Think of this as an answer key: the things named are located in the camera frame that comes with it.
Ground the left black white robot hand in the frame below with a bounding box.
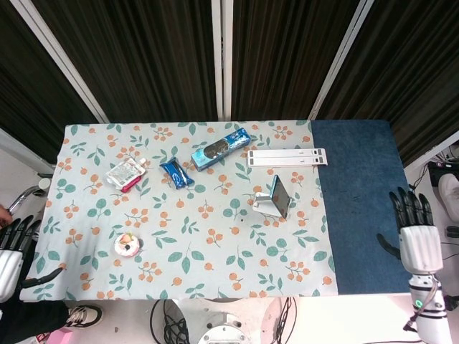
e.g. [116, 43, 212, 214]
[0, 214, 65, 304]

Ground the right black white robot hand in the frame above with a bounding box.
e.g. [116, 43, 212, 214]
[376, 186, 444, 277]

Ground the black smartphone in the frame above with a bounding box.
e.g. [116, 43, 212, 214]
[270, 174, 291, 219]

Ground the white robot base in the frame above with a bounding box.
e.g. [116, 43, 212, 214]
[177, 297, 275, 344]

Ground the silver folded laptop stand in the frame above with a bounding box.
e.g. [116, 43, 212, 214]
[247, 148, 328, 168]

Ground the white folding phone stand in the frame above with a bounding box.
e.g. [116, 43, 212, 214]
[250, 191, 292, 219]

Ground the black trouser leg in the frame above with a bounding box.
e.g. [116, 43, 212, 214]
[0, 299, 70, 343]

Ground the black box device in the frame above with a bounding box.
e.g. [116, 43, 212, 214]
[428, 161, 449, 187]

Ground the dark blue cloth mat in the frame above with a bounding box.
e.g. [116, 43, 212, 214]
[310, 120, 417, 295]

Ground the pink box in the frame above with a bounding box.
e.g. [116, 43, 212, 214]
[46, 329, 73, 344]

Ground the black white sneaker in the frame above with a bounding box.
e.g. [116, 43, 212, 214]
[66, 305, 103, 328]

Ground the toy strawberry cake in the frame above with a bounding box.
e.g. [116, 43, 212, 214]
[113, 231, 141, 258]

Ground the white spouted drink pouch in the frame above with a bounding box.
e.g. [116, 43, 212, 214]
[105, 158, 147, 190]

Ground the black slatted divider panel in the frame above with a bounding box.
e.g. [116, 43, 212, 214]
[231, 0, 364, 122]
[317, 0, 459, 166]
[31, 0, 219, 123]
[0, 0, 98, 156]

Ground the blue snack packet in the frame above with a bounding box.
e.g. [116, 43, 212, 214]
[159, 157, 196, 190]

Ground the floral print tablecloth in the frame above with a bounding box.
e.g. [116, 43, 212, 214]
[19, 120, 338, 301]

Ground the blue cookie box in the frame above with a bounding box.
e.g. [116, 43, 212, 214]
[190, 129, 252, 172]

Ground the silver metal chair frame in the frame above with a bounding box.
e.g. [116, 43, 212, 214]
[6, 185, 46, 216]

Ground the black cable bundle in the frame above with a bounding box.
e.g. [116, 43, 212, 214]
[150, 299, 191, 344]

